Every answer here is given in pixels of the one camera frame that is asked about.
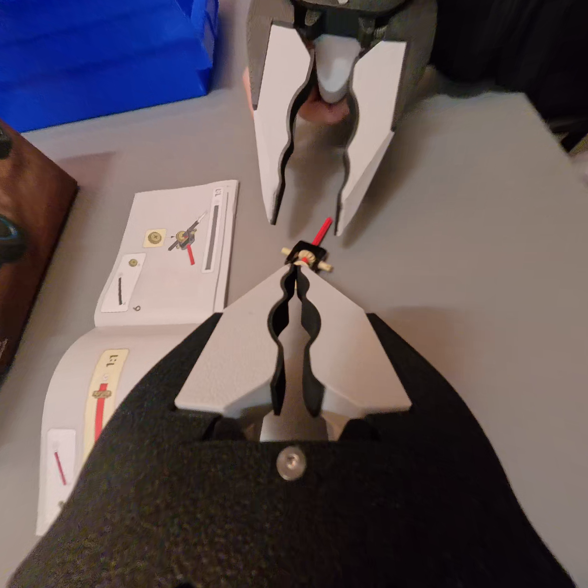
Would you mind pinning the black lego assembly red axle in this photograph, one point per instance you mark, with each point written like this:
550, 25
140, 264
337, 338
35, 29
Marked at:
307, 251

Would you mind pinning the person's dark clothing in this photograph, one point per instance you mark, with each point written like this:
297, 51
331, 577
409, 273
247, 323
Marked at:
505, 41

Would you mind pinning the open lego instruction booklet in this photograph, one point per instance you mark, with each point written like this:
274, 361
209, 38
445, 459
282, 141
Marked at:
183, 285

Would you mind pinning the person's right hand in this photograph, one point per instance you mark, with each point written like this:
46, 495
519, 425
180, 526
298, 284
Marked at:
330, 112

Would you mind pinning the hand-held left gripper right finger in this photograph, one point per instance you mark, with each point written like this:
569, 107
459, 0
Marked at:
358, 363

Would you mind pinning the blue plastic bin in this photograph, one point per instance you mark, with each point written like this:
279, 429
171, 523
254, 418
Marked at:
101, 55

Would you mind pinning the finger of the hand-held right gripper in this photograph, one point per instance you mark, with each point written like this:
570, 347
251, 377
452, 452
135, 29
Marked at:
275, 101
376, 105

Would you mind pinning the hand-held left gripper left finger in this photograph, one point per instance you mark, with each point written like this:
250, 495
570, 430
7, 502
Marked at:
229, 358

